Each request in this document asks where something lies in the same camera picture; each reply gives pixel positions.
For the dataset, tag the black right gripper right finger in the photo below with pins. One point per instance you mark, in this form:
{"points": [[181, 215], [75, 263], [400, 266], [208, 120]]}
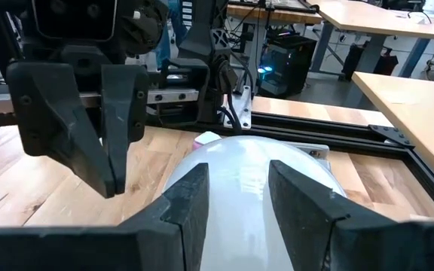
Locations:
{"points": [[352, 244]]}

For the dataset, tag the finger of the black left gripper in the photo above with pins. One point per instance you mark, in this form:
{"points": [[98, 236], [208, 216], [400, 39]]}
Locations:
{"points": [[124, 105], [43, 113]]}

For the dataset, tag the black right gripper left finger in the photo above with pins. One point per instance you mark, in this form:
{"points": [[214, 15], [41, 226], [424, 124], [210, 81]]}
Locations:
{"points": [[89, 252]]}

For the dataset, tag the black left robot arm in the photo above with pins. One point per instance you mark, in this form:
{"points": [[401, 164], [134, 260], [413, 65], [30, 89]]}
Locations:
{"points": [[202, 37]]}

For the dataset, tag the light wooden desk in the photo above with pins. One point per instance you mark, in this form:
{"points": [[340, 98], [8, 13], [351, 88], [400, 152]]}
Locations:
{"points": [[409, 113], [371, 19]]}

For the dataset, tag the black computer tower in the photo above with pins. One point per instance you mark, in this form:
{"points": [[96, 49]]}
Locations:
{"points": [[292, 60]]}

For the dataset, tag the wooden workbench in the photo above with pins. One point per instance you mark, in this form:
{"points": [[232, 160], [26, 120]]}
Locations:
{"points": [[277, 16]]}

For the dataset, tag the black and red bag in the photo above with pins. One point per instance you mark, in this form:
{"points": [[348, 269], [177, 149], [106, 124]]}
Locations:
{"points": [[386, 62]]}

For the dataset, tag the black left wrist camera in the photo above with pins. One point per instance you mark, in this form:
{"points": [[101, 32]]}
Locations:
{"points": [[74, 19]]}

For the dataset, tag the black aluminium table frame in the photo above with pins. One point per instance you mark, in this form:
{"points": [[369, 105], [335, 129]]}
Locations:
{"points": [[315, 128]]}

